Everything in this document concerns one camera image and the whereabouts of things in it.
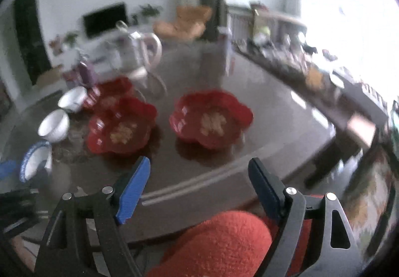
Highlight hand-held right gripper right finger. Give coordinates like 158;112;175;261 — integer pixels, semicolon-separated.
248;158;364;277

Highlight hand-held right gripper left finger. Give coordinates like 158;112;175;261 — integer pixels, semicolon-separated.
34;156;151;277

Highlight red flower-shaped bowl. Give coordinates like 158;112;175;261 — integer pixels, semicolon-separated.
83;77;135;109
87;97;158;156
169;90;254;150

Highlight plain white bowl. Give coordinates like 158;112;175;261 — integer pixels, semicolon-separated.
38;109;70;143

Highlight white bowl with dark rim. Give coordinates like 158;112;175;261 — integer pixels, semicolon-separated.
58;86;88;114

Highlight blue patterned white bowl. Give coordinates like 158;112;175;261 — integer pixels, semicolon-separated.
19;141;53;183

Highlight person's red fleece trouser leg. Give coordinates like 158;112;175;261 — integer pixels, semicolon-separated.
146;193;315;277

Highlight cluttered long side table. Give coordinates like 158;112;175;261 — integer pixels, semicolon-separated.
229;1;396;190

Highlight purple round container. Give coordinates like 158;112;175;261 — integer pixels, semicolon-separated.
76;59;97;88

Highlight white television cabinet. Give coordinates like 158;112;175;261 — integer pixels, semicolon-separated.
61;29;131;72

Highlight red flower potted plant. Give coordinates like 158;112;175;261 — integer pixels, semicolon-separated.
50;32;78;55

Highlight wicker chair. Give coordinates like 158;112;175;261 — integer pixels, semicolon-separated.
153;5;213;41

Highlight black television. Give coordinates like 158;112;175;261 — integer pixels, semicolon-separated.
82;2;128;38

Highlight dark doorway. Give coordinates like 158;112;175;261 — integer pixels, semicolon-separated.
13;0;52;86

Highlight green potted plant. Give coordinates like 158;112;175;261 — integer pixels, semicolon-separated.
137;4;163;20

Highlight glass kettle with white handle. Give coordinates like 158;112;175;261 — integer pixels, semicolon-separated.
110;21;163;81

